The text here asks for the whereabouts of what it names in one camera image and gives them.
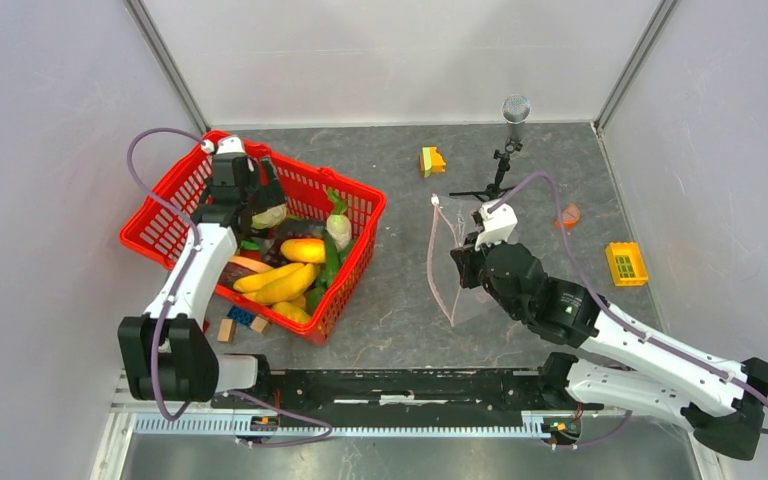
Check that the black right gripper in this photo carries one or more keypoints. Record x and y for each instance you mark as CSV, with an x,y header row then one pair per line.
x,y
465,258

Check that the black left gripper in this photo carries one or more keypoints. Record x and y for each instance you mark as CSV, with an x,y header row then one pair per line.
x,y
271,194

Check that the green toy cabbage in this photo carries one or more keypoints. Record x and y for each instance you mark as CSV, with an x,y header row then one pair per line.
x,y
269,218

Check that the clear zip top bag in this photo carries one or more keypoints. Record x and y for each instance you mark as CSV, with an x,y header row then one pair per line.
x,y
462,231

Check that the yellow toy banana bunch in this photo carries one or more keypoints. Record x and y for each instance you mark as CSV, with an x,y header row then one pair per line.
x,y
276,293

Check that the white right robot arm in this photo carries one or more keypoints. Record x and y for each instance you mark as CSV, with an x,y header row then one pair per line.
x,y
720,401

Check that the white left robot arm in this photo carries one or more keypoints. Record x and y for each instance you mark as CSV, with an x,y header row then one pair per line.
x,y
164,350

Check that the orange yellow toy mango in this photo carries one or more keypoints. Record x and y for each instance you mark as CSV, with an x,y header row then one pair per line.
x,y
304,250

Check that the white radish with leaves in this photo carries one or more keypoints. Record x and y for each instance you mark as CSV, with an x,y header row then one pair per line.
x,y
338,225

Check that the black mini tripod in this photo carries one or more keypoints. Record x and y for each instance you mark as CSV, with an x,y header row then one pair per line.
x,y
494,190

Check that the brown toy meat slice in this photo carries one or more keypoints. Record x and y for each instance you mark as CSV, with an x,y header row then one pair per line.
x,y
239,267

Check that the orange toy slice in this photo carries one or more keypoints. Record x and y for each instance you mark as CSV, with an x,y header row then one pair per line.
x,y
570,216

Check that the green toy cucumber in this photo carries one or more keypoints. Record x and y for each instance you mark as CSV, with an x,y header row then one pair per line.
x,y
332,263

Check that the yellow toy crate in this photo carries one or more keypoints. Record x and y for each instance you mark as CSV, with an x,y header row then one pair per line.
x,y
626,264

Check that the blue toy block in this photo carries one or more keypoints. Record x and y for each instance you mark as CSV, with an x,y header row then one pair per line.
x,y
241,316

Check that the wooden toy block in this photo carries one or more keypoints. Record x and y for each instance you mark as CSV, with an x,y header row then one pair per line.
x,y
226,331
260,325

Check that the yellow green toy block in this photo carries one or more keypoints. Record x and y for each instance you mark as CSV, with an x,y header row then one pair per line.
x,y
431,161

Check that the grey microphone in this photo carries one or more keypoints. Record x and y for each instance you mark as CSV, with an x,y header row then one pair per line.
x,y
515,110

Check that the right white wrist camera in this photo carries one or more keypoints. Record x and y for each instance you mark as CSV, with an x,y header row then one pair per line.
x,y
495,222

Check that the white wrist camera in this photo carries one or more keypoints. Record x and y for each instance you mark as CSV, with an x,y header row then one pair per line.
x,y
495,222
230,147

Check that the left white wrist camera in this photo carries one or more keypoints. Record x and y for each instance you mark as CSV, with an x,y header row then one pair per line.
x,y
230,147

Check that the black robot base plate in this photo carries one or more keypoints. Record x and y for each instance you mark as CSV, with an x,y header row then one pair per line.
x,y
412,398

